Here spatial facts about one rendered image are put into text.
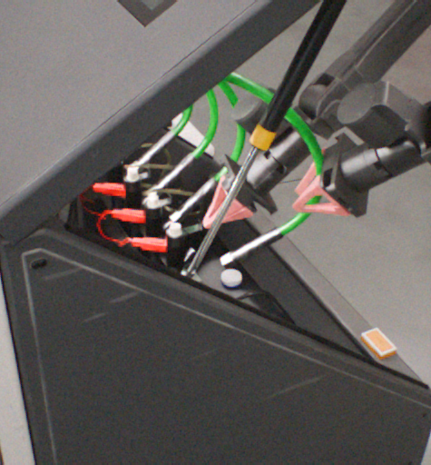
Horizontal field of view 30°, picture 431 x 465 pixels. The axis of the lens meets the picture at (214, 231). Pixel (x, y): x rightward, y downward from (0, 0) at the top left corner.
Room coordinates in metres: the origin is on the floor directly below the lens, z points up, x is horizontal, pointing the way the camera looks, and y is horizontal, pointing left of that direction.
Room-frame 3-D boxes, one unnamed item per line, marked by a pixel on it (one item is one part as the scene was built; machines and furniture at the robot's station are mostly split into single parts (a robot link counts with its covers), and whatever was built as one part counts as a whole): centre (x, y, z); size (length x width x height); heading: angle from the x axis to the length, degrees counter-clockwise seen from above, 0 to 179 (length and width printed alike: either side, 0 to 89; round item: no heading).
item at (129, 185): (1.08, 0.13, 1.00); 0.05 x 0.03 x 0.21; 119
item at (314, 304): (1.05, -0.15, 0.87); 0.62 x 0.04 x 0.16; 29
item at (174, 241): (0.94, 0.05, 1.00); 0.05 x 0.03 x 0.21; 119
